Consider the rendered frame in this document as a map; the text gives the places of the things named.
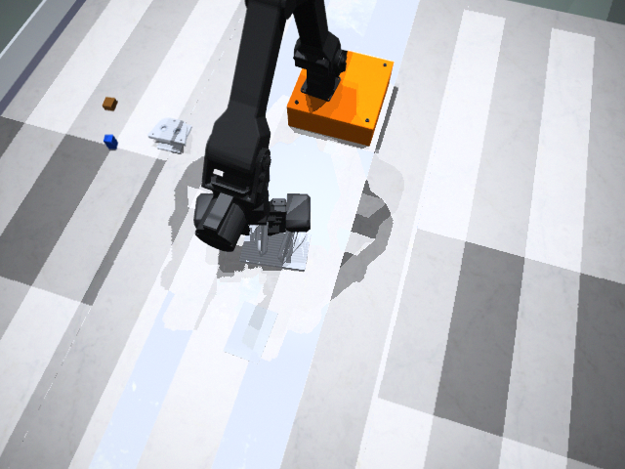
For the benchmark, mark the blue cube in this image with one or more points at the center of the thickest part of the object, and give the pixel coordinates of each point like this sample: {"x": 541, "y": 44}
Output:
{"x": 110, "y": 141}

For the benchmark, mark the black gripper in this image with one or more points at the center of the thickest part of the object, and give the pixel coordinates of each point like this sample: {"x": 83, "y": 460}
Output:
{"x": 292, "y": 214}

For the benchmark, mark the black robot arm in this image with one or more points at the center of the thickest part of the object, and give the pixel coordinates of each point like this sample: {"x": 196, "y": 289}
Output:
{"x": 239, "y": 142}

